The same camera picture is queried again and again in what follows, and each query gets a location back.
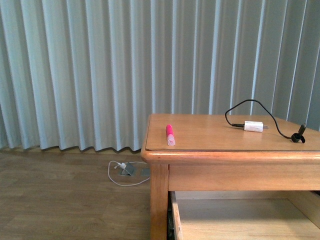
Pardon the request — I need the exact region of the pink highlighter marker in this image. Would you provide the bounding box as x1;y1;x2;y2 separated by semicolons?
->
166;124;176;146

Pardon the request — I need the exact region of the wooden drawer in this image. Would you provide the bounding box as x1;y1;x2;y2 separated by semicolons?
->
167;190;320;240

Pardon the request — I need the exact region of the light wooden nightstand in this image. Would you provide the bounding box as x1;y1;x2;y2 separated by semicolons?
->
141;113;320;240

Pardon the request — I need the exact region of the closed metal floor outlet cover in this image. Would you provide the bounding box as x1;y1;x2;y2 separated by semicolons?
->
140;168;151;178

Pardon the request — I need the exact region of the open metal floor outlet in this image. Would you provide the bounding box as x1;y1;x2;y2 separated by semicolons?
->
120;162;137;176

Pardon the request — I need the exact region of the pale blue pleated curtain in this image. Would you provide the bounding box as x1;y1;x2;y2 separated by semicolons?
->
0;0;320;151

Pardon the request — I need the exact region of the white USB charger block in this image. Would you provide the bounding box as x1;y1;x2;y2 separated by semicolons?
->
243;121;269;133

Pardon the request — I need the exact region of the white floor cable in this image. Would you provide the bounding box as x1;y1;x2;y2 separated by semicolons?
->
107;160;152;187

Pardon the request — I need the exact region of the black USB cable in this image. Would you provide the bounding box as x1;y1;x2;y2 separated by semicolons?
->
224;99;308;145

